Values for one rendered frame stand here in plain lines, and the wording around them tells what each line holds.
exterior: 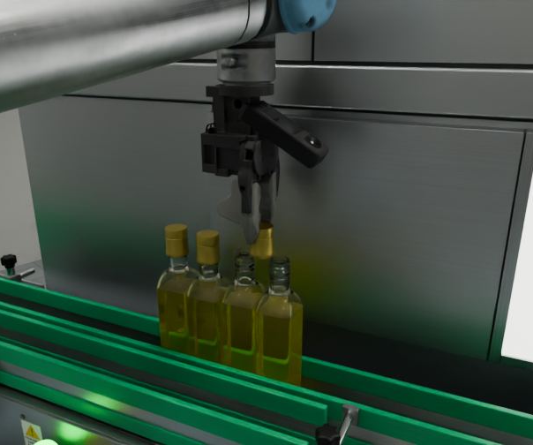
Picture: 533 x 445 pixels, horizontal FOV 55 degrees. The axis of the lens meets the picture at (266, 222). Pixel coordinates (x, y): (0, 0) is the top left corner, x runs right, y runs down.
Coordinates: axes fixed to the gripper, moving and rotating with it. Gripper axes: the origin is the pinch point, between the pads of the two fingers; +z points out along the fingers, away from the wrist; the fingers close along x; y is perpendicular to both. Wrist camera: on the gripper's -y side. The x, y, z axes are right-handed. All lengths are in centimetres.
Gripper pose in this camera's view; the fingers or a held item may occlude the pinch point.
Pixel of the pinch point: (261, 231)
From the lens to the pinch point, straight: 72.1
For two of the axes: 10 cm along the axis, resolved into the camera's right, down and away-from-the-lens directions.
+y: -9.0, -1.4, 4.1
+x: -4.3, 3.0, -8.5
